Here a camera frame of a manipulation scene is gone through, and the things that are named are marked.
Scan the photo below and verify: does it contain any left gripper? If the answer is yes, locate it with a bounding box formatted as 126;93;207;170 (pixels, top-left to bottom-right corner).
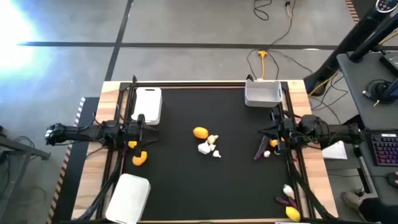
124;114;160;151

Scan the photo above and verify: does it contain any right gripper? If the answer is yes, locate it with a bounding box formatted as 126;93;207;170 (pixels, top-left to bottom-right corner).
257;107;301;154

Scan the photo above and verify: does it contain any long purple sweet potato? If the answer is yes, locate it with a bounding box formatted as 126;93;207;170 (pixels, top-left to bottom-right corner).
253;134;271;161

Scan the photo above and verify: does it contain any large white garlic bulb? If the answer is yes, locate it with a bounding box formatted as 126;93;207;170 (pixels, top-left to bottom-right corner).
197;141;212;156

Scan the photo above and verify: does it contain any short purple sweet potato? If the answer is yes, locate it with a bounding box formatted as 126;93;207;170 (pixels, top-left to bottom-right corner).
274;196;299;209

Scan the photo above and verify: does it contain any white plastic basket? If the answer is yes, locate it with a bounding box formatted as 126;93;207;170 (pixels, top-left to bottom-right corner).
131;86;163;126
104;173;152;224
244;79;284;108

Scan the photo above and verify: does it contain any white paper sheet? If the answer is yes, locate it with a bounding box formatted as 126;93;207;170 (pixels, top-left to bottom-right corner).
322;140;348;161

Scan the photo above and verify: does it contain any black table mat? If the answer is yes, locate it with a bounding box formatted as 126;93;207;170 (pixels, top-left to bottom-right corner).
123;86;299;220

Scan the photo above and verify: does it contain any black floor mat striped edge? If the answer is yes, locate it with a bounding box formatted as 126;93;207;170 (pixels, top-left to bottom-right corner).
45;96;100;224

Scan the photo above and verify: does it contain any person's shoe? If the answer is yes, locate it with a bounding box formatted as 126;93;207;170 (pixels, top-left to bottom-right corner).
343;190;364;212

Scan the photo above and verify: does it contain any backlit black keyboard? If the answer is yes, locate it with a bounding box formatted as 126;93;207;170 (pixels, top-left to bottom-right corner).
371;133;398;167

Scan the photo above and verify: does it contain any grey keyboard desk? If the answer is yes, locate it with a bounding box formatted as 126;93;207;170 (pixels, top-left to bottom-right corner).
354;129;398;207

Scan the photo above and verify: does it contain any black tower fan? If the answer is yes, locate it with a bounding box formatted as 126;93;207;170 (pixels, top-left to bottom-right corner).
303;0;398;96

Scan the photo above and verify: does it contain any black computer mouse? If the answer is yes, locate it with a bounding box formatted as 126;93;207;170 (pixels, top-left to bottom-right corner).
387;171;398;188

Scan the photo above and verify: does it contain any person's leg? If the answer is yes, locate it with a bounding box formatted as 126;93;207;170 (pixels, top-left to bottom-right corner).
357;196;398;224

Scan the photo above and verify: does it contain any grey side table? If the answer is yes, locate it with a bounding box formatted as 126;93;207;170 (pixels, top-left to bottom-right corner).
0;133;52;218

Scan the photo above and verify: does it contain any black monitor pole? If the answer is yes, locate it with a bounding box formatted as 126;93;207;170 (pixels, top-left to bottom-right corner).
349;12;398;63

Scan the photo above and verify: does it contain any black laptop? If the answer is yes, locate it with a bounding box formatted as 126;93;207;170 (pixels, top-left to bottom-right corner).
379;51;398;77

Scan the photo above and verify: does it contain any black aluminium table frame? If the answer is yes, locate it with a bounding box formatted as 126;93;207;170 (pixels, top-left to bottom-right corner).
96;80;340;224

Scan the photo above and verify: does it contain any black cable bundle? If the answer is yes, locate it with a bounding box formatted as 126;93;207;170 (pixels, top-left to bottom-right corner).
77;149;125;220
285;149;338;220

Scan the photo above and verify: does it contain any yellow extension cord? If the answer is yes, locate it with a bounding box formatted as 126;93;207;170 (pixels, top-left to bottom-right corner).
257;50;269;80

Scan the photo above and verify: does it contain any coiled black cable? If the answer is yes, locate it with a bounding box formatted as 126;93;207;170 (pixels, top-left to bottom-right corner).
362;79;394;105

